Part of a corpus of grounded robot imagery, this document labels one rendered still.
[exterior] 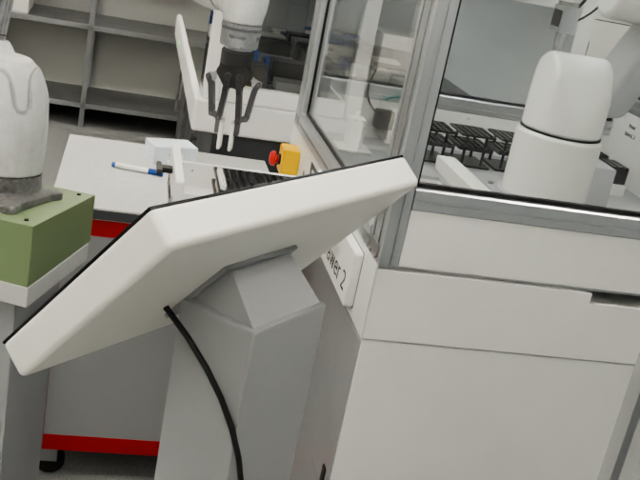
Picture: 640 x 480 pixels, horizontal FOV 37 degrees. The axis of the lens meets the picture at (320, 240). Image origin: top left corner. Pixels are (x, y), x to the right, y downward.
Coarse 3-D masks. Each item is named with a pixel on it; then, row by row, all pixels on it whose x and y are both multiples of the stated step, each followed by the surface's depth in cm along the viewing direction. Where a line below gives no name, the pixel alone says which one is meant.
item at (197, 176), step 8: (184, 168) 222; (192, 168) 222; (200, 168) 222; (208, 168) 223; (232, 168) 224; (184, 176) 223; (192, 176) 223; (200, 176) 223; (208, 176) 224; (184, 184) 223; (192, 184) 224; (200, 184) 224; (208, 184) 224; (184, 192) 199; (192, 192) 220; (200, 192) 221; (208, 192) 222
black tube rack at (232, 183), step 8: (224, 168) 221; (232, 176) 216; (240, 176) 217; (248, 176) 218; (256, 176) 220; (264, 176) 220; (272, 176) 222; (280, 176) 224; (288, 176) 224; (232, 184) 210; (240, 184) 211; (248, 184) 212; (256, 184) 213
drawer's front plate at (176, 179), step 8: (176, 144) 222; (176, 152) 215; (176, 160) 209; (176, 168) 204; (168, 176) 224; (176, 176) 198; (168, 184) 220; (176, 184) 196; (176, 192) 197; (168, 200) 213; (176, 200) 197
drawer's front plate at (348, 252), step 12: (348, 240) 180; (336, 252) 187; (348, 252) 179; (360, 252) 175; (336, 264) 186; (348, 264) 178; (360, 264) 175; (348, 276) 177; (336, 288) 184; (348, 288) 176; (348, 300) 177
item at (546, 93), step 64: (512, 0) 154; (576, 0) 156; (448, 64) 156; (512, 64) 158; (576, 64) 160; (448, 128) 160; (512, 128) 162; (576, 128) 164; (512, 192) 167; (576, 192) 169
